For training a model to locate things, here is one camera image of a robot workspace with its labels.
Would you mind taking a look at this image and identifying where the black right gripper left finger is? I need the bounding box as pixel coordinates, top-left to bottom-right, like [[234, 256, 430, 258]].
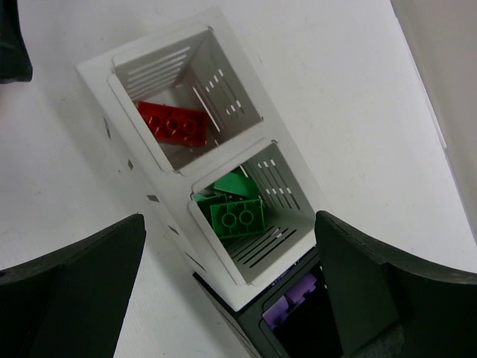
[[1, 213, 145, 357]]

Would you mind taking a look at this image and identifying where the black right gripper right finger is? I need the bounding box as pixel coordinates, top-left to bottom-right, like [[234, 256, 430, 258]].
[[315, 210, 476, 357]]

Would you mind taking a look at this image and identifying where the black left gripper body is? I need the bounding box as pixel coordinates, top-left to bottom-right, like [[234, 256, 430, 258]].
[[1, 0, 33, 84]]

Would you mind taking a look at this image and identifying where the purple rectangular lego brick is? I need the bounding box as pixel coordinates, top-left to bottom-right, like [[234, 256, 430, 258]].
[[262, 273, 318, 330]]

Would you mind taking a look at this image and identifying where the red rectangular lego brick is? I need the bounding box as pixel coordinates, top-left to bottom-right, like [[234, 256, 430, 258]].
[[137, 101, 209, 147]]

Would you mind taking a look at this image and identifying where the green curved lego brick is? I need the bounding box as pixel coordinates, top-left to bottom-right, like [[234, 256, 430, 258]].
[[213, 172, 259, 198]]

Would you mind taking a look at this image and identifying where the black double bin container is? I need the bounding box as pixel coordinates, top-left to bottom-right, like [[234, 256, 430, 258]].
[[193, 248, 344, 357]]

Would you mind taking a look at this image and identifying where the white double bin container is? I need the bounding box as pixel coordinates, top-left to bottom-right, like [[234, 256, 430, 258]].
[[76, 7, 327, 310]]

